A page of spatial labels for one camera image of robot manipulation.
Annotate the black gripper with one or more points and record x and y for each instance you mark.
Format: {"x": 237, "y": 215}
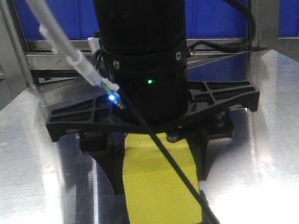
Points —
{"x": 102, "y": 129}

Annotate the yellow foam block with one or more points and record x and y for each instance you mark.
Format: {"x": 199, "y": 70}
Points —
{"x": 154, "y": 192}

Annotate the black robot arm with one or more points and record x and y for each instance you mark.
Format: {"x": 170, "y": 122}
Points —
{"x": 142, "y": 66}

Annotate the blue bin behind left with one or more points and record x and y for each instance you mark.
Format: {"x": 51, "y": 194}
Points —
{"x": 76, "y": 17}

